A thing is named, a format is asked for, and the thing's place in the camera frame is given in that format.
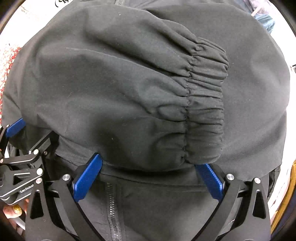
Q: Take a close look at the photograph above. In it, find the black jacket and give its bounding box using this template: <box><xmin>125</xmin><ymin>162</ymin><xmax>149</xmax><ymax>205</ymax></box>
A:
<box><xmin>10</xmin><ymin>1</ymin><xmax>290</xmax><ymax>240</ymax></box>

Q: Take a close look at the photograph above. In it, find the person left hand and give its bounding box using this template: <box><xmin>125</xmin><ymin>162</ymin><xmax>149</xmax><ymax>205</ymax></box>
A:
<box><xmin>3</xmin><ymin>199</ymin><xmax>29</xmax><ymax>225</ymax></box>

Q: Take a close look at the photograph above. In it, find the yellow wooden hoop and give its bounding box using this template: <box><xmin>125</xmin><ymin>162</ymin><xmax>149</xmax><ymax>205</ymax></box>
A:
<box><xmin>271</xmin><ymin>162</ymin><xmax>295</xmax><ymax>234</ymax></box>

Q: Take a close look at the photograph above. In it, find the pink polka dot blanket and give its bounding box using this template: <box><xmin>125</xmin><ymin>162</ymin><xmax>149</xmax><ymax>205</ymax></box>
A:
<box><xmin>1</xmin><ymin>1</ymin><xmax>83</xmax><ymax>132</ymax></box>

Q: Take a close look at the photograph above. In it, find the blue hanging garment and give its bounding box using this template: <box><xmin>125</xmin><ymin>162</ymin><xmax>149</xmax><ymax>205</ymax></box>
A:
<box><xmin>251</xmin><ymin>9</ymin><xmax>275</xmax><ymax>33</ymax></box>

